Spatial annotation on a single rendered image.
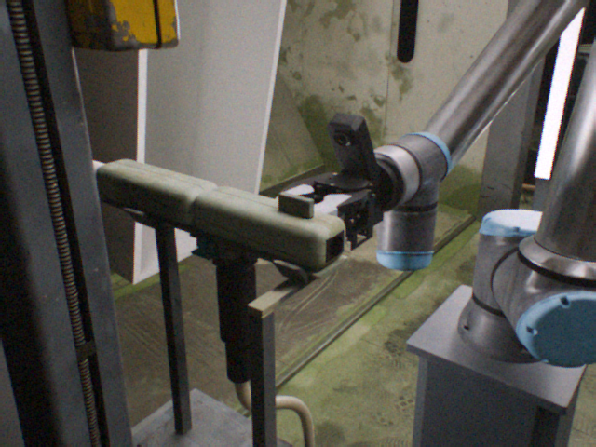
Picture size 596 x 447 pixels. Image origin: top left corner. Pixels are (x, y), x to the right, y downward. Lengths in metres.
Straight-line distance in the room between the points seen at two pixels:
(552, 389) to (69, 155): 0.98
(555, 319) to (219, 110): 1.54
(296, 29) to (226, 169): 1.86
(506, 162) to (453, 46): 0.71
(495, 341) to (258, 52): 1.27
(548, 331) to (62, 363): 0.74
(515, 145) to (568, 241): 2.40
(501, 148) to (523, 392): 2.33
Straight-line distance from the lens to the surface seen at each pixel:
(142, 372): 2.16
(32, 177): 0.38
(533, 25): 1.00
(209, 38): 2.16
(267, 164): 3.54
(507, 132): 3.33
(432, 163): 0.85
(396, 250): 0.90
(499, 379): 1.16
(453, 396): 1.24
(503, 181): 3.40
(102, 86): 1.65
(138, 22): 0.38
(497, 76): 0.99
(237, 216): 0.51
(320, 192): 0.70
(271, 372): 0.49
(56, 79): 0.38
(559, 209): 0.95
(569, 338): 0.99
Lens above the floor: 1.33
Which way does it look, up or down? 23 degrees down
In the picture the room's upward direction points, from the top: straight up
